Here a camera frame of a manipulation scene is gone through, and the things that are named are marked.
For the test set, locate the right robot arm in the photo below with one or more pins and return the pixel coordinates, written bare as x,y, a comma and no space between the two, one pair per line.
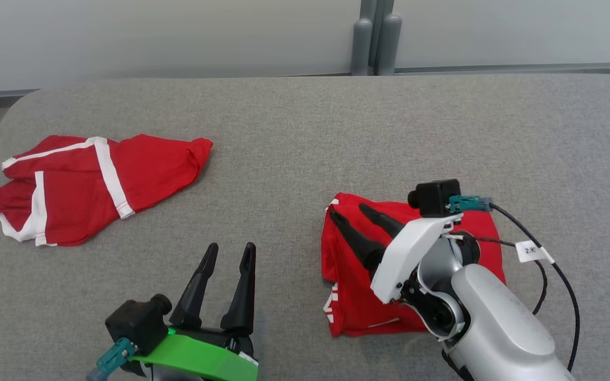
495,328

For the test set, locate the red basketball jersey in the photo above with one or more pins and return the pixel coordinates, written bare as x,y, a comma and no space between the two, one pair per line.
358,312

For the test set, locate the grey partition post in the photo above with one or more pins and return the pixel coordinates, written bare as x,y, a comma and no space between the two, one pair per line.
388,42
361,42

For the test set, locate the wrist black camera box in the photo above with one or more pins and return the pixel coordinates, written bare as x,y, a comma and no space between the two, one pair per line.
135,323
437,198

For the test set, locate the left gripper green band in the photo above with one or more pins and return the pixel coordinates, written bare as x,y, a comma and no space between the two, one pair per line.
199,360

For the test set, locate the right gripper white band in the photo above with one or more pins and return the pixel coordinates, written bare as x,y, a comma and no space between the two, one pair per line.
416,248

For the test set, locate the red shorts white stripes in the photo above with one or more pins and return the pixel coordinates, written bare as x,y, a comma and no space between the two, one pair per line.
151,164

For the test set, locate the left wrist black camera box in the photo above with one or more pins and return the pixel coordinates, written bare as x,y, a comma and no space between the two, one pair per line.
135,323

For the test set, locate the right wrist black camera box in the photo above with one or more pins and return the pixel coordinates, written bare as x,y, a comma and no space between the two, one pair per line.
437,198

